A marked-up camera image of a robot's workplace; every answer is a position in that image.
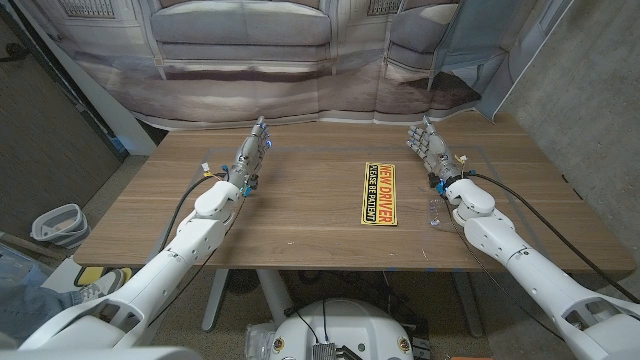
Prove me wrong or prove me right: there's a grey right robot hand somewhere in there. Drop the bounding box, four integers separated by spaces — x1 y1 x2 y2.
406 115 464 189

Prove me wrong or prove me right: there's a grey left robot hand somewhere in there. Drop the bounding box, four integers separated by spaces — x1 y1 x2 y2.
227 115 274 197

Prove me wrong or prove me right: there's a yellow new driver bumper sticker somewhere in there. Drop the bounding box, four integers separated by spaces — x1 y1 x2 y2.
360 161 399 227

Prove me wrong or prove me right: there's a printed sofa room backdrop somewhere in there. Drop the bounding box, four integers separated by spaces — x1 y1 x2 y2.
14 0 576 131

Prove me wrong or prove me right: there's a black round floor object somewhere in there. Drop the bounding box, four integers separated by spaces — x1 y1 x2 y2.
225 269 261 296

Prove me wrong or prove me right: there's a white metal table leg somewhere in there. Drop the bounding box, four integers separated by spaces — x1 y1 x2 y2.
255 269 296 326
452 272 484 339
201 269 231 334

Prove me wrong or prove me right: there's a clear plastic package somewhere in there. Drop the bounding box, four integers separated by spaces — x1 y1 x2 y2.
243 322 279 360

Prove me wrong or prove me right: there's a grey white sneaker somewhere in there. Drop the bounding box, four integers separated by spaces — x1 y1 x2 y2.
74 268 126 304

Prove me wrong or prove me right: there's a yellow black flat object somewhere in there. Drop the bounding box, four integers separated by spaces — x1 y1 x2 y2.
74 266 134 289

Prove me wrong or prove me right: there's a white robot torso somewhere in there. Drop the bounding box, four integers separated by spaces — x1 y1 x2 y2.
269 298 415 360

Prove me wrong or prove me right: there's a grey plastic bucket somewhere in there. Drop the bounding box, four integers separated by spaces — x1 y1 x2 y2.
29 203 92 250

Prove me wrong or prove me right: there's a person leg in blue jeans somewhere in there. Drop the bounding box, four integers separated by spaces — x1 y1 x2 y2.
0 262 84 346

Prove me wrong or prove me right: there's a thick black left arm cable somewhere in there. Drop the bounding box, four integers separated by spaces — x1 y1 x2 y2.
158 172 229 261

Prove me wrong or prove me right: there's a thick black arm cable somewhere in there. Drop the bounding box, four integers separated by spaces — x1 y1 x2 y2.
158 172 229 261
464 172 640 304

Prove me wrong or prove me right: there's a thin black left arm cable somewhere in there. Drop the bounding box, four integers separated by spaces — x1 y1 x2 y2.
149 194 249 326

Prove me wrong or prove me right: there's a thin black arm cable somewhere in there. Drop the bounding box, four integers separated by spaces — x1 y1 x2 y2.
442 199 566 341
149 194 249 326

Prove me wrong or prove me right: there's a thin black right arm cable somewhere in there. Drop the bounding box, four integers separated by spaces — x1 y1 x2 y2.
442 199 566 341

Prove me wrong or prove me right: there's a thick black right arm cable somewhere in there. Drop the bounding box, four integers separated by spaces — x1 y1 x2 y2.
464 172 640 304

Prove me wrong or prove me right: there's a white door frame post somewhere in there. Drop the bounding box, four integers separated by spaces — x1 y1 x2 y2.
9 0 159 157

